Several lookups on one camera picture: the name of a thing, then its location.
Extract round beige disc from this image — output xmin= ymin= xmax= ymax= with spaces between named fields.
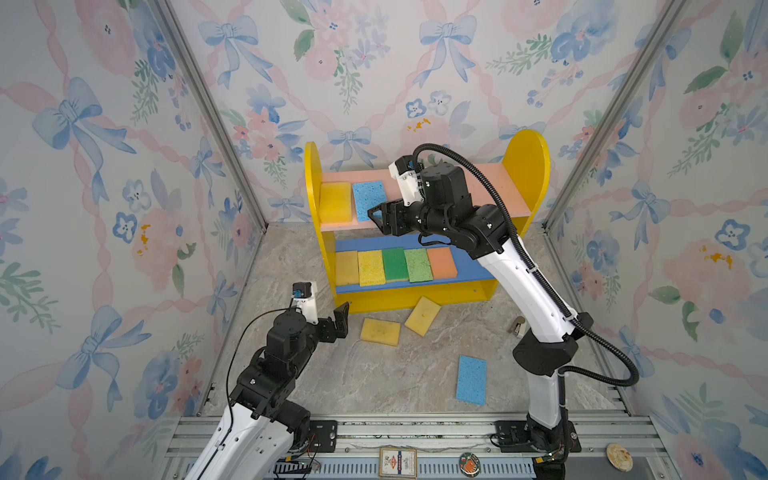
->
xmin=605 ymin=443 xmax=634 ymax=473

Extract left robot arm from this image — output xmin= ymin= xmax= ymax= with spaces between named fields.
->
xmin=186 ymin=303 xmax=350 ymax=479

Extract orange pink sponge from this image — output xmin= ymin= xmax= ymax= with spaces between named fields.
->
xmin=427 ymin=247 xmax=458 ymax=280

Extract black corrugated cable right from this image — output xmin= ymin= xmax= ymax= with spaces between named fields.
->
xmin=411 ymin=143 xmax=641 ymax=388

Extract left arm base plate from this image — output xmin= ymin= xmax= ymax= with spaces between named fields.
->
xmin=288 ymin=419 xmax=339 ymax=455

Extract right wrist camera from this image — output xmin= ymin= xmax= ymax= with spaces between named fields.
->
xmin=388 ymin=155 xmax=424 ymax=206

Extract bright yellow sponge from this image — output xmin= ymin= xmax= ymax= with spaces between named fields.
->
xmin=357 ymin=250 xmax=386 ymax=287

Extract light green sponge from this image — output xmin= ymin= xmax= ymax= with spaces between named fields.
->
xmin=404 ymin=248 xmax=433 ymax=283

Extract round dark badge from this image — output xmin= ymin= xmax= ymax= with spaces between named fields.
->
xmin=459 ymin=452 xmax=481 ymax=478

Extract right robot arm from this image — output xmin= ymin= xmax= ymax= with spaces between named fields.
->
xmin=368 ymin=158 xmax=582 ymax=458

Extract aluminium rail base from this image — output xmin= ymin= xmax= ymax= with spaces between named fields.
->
xmin=158 ymin=410 xmax=682 ymax=480

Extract blue sponge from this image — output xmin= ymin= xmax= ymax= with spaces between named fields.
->
xmin=456 ymin=356 xmax=487 ymax=406
xmin=352 ymin=181 xmax=387 ymax=222

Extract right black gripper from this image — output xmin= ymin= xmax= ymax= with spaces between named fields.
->
xmin=367 ymin=200 xmax=454 ymax=245

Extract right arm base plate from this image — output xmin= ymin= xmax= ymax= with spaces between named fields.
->
xmin=489 ymin=419 xmax=582 ymax=456

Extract yellow shelf pink blue boards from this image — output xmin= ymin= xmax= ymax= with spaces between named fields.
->
xmin=304 ymin=130 xmax=550 ymax=314

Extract pale yellow sponge orange back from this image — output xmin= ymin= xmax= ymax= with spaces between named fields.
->
xmin=404 ymin=297 xmax=441 ymax=337

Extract square printed card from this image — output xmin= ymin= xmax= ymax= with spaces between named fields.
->
xmin=378 ymin=447 xmax=418 ymax=479

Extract dark green sponge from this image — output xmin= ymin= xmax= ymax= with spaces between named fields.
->
xmin=382 ymin=248 xmax=409 ymax=283

